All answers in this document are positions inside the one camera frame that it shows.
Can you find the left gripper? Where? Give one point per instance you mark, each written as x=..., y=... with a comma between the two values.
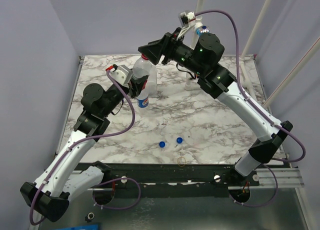
x=137, y=85

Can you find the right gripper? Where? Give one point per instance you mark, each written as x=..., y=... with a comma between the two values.
x=169, y=48

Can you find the large clear juice bottle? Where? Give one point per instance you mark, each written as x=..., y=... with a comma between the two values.
x=152, y=83

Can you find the red label bottle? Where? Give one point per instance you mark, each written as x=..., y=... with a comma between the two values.
x=142, y=69

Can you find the blue bottle cap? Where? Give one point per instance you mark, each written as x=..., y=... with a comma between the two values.
x=179, y=140
x=162, y=144

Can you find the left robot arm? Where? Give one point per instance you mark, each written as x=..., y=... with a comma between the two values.
x=90, y=127

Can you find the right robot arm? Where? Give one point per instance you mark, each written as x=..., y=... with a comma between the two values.
x=222, y=85

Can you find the blue faucet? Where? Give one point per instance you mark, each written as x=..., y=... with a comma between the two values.
x=202, y=30

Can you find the rubber band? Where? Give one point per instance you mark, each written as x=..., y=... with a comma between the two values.
x=181, y=161

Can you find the blue box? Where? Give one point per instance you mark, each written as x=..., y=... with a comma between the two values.
x=82, y=227

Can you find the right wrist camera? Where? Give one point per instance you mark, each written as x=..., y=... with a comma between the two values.
x=188, y=22

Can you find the white PVC pipe frame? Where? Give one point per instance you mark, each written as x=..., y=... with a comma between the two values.
x=244, y=79

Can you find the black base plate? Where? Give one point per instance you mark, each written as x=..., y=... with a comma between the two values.
x=172, y=180

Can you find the aluminium rail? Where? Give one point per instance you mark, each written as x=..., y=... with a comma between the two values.
x=280, y=181

